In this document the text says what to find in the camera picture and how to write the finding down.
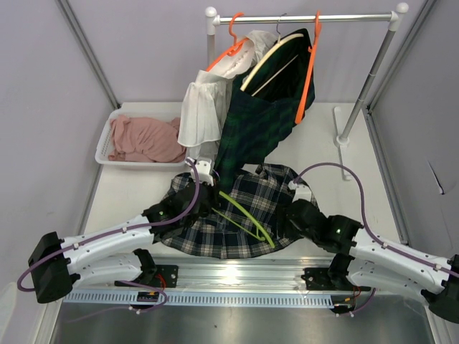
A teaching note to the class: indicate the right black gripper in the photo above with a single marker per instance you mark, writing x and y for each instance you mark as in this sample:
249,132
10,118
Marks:
280,219

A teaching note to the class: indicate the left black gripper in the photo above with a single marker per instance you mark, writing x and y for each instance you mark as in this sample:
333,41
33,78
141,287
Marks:
213,201

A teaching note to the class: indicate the lime green hanger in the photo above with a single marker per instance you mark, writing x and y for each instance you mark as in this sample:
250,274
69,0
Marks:
260,233

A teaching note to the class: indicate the navy white plaid skirt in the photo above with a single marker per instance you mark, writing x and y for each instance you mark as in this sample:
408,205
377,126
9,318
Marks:
259,192

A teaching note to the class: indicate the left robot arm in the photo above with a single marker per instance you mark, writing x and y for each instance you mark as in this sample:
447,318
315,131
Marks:
57,265

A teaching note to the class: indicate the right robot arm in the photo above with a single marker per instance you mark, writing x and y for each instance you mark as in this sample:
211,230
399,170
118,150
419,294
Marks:
365,260

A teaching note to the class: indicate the dark green plaid skirt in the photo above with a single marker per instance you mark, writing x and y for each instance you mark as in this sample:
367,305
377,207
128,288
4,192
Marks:
255,126

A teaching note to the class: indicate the empty orange hanger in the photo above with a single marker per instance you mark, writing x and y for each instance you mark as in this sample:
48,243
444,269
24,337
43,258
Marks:
313,49

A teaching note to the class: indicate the orange hanger with dress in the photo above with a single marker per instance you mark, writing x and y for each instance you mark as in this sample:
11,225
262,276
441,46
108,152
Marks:
212,20

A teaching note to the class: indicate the cream hanger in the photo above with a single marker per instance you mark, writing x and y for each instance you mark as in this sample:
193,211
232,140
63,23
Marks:
276,65

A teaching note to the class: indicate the pink garment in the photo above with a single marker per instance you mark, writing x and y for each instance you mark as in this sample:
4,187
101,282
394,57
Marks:
145,140

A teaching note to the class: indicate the white plastic basket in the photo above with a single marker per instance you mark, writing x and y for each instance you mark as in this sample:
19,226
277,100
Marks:
105,146

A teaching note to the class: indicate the white ruffled dress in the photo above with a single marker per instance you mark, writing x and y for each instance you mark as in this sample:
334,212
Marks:
207,100

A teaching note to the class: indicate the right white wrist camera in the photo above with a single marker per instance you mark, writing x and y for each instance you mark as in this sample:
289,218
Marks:
300,191

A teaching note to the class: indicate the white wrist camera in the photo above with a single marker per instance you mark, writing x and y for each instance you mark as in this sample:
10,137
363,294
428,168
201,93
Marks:
201,170
300,191

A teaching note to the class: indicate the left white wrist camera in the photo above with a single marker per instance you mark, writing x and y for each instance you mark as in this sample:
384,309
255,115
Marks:
201,170

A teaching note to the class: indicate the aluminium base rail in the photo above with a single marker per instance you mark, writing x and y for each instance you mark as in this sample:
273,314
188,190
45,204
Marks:
259,275

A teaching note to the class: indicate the slotted cable duct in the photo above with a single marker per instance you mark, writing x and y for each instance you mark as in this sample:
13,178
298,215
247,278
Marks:
209,299

